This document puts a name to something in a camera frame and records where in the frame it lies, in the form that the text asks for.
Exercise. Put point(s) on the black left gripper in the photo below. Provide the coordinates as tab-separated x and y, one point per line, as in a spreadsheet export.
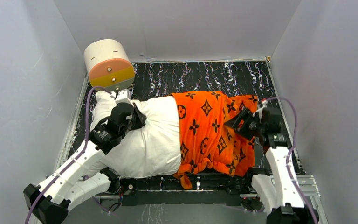
138	116

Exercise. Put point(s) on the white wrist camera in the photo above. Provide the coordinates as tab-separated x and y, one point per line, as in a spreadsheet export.
123	96
260	106

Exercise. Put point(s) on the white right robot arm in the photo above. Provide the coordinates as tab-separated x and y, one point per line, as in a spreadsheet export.
279	190

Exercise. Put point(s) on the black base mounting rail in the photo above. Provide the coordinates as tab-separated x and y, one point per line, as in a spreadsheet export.
208	187

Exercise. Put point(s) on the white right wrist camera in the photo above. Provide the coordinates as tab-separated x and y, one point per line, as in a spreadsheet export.
260	106

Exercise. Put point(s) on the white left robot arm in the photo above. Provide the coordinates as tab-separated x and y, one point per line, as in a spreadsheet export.
51	200

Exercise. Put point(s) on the orange patterned pillowcase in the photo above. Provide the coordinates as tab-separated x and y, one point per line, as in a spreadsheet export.
205	142

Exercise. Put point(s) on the white pillow insert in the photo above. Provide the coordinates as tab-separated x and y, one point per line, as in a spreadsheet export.
152	150

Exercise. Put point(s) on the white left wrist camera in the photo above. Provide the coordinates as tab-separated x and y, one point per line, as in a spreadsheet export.
123	96

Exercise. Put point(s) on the cream drum with orange face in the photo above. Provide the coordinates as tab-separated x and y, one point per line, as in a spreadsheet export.
108	65

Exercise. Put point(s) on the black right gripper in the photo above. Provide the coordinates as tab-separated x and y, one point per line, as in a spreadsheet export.
245	115

